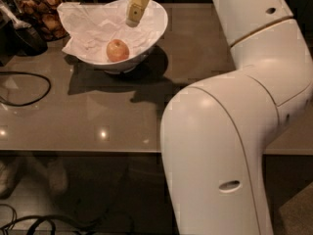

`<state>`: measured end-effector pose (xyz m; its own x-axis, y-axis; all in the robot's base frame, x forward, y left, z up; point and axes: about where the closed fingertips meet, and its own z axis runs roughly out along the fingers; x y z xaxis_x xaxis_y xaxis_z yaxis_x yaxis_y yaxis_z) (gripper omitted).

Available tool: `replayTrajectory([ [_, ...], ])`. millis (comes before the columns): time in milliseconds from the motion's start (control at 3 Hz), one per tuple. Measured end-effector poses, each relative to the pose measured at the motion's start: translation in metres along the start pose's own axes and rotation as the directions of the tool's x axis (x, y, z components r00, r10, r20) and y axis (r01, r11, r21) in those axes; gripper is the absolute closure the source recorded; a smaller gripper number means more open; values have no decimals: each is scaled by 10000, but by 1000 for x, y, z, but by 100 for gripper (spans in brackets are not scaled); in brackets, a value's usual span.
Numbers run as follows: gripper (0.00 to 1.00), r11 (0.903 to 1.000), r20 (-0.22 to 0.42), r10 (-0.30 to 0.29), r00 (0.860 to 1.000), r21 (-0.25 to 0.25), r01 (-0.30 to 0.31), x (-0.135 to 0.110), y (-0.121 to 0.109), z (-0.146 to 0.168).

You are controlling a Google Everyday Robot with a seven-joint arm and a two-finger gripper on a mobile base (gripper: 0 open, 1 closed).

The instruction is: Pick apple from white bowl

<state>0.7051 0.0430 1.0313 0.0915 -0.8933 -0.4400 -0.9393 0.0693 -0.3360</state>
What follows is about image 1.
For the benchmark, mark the red yellow apple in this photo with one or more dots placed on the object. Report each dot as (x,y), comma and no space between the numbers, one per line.
(117,50)

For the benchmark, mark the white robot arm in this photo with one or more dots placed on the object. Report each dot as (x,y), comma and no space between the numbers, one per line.
(214,132)

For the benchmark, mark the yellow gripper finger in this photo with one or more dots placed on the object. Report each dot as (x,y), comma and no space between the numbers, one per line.
(135,11)

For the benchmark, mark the black device with white handle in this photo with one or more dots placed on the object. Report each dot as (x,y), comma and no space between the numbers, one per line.
(28,38)

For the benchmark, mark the white bowl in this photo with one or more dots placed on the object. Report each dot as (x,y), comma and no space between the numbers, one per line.
(140,40)

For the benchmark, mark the glass jar of snacks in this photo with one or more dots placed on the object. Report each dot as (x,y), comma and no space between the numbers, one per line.
(45,15)

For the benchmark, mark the white crumpled paper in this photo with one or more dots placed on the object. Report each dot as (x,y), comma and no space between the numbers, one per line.
(83,22)

